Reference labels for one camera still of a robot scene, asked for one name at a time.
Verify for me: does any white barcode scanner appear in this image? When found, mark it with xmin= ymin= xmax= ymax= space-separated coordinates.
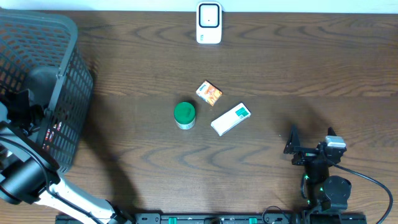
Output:
xmin=196 ymin=1 xmax=223 ymax=44

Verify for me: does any black mounting rail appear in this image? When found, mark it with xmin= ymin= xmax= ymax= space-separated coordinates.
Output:
xmin=134 ymin=213 xmax=367 ymax=224

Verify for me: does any green lidded jar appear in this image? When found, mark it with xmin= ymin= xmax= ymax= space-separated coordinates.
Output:
xmin=174 ymin=102 xmax=196 ymax=130

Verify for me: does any right black cable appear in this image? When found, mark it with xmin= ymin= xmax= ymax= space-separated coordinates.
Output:
xmin=329 ymin=160 xmax=394 ymax=224

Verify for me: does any small orange box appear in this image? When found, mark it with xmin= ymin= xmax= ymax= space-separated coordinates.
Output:
xmin=196 ymin=80 xmax=223 ymax=106

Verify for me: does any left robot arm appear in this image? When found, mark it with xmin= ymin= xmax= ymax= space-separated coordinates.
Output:
xmin=1 ymin=92 xmax=135 ymax=223

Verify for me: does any orange snack bar wrapper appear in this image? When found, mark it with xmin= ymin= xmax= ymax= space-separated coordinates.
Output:
xmin=42 ymin=122 xmax=62 ymax=151

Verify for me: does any white green box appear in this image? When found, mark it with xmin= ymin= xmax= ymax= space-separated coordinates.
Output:
xmin=211 ymin=103 xmax=251 ymax=136

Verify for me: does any grey plastic basket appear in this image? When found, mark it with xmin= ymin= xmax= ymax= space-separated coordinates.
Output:
xmin=1 ymin=9 xmax=94 ymax=173

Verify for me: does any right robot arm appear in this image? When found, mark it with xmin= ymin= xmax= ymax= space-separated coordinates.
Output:
xmin=284 ymin=126 xmax=351 ymax=213

